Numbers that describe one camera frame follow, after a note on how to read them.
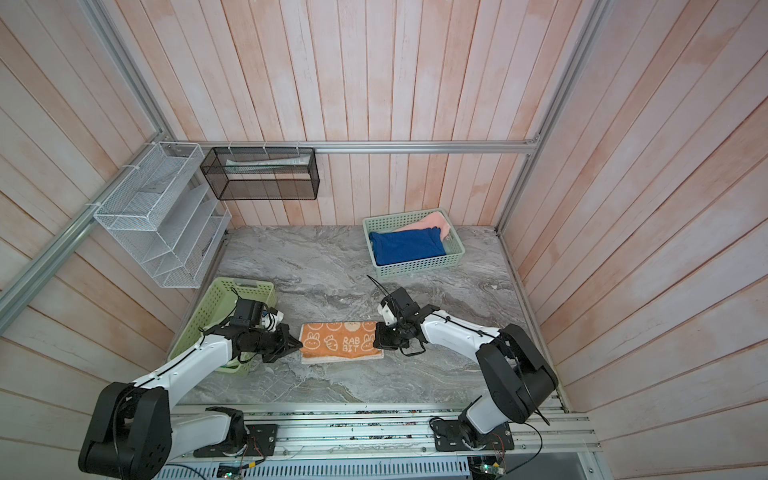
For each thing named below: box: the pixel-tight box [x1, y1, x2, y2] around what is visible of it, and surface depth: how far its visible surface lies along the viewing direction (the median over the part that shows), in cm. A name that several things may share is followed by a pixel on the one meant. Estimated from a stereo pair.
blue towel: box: [369, 226, 446, 265], surface depth 113 cm
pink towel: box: [394, 211, 452, 241], surface depth 117 cm
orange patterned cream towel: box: [300, 321, 384, 364], surface depth 90 cm
